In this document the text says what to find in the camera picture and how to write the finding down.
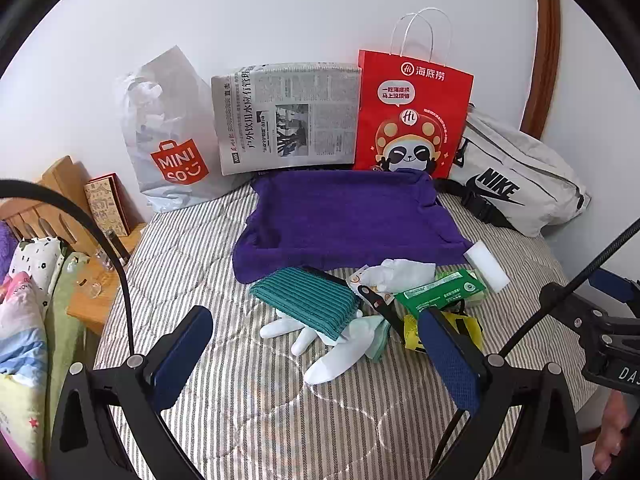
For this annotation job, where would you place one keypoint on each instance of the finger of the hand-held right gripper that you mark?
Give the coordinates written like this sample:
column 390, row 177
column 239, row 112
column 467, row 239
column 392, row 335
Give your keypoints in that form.
column 570, row 307
column 612, row 285

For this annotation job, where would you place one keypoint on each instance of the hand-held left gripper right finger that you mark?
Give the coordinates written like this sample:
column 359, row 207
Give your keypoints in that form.
column 450, row 355

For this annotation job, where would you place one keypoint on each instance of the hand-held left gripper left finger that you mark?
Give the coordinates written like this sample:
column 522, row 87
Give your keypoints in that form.
column 184, row 352

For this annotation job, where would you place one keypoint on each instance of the yellow pouch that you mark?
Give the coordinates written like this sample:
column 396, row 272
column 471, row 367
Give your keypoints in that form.
column 412, row 334

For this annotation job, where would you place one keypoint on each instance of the dark green packet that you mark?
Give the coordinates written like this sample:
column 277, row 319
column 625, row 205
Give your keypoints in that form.
column 425, row 301

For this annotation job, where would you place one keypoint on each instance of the mint green cloth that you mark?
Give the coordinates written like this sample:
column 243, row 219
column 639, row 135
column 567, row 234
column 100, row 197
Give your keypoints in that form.
column 381, row 342

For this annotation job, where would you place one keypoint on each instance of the white sponge block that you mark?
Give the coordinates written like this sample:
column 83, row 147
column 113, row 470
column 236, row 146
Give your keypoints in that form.
column 487, row 265

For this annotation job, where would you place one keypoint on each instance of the fruit print packet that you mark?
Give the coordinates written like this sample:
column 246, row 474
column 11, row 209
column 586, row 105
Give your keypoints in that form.
column 357, row 280

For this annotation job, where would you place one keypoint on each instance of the teal ribbed cloth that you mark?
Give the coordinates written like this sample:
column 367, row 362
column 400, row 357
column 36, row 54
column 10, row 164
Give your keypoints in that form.
column 305, row 302

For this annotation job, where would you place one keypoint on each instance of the person's right hand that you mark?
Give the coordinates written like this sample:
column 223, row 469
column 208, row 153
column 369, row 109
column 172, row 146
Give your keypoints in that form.
column 611, row 430

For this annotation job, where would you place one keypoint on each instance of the wooden bedside table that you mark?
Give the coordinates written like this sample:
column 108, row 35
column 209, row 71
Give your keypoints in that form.
column 100, row 305

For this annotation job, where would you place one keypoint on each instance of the striped bed sheet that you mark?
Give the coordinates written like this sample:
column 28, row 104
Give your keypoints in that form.
column 280, row 420

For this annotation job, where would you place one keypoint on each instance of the white waist bag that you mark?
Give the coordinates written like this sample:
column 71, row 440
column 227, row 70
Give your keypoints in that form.
column 530, row 160

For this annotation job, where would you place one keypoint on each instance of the colourful printed quilt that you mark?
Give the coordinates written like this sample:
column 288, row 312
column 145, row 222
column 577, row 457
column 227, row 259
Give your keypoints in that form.
column 20, row 360

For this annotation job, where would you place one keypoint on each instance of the patterned book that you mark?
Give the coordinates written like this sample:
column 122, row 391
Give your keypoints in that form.
column 107, row 205

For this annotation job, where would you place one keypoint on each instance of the floral white pillow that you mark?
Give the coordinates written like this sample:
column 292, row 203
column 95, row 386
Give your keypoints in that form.
column 35, row 265

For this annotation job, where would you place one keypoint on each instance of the purple towel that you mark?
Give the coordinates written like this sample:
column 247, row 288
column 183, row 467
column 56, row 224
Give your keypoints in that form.
column 340, row 220

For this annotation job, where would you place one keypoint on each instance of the cardboard box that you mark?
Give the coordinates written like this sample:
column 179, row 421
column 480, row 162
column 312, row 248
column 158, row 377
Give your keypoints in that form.
column 55, row 200

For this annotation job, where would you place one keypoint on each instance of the purple plush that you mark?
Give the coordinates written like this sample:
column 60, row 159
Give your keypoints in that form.
column 6, row 250

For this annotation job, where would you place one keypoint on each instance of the white plastic shopping bag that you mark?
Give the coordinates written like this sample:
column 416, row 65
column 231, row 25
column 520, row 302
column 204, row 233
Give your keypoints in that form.
column 165, row 110

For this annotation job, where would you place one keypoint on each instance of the red paper bag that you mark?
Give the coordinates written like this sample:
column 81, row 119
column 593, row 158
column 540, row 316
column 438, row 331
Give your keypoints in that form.
column 380, row 110

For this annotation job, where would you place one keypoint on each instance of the folded newspaper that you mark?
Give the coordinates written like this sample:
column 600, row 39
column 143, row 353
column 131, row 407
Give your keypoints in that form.
column 300, row 120

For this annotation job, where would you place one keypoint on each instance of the wooden door frame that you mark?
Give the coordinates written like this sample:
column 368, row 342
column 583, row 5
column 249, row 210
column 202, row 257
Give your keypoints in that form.
column 545, row 50

